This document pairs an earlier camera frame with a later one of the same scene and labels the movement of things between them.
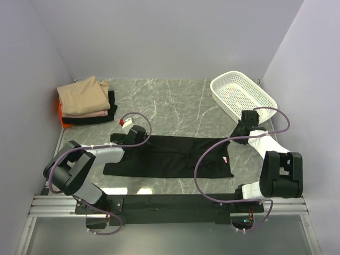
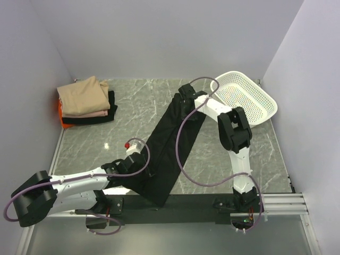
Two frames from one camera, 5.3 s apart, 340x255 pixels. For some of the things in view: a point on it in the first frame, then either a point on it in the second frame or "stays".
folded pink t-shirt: (99, 113) stays
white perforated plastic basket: (235, 92) stays
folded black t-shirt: (110, 117) stays
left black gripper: (144, 139) → (145, 174)
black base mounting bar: (169, 209) stays
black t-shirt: (170, 157) → (169, 145)
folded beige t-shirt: (85, 96) stays
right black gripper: (234, 134) → (184, 115)
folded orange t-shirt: (64, 125) stays
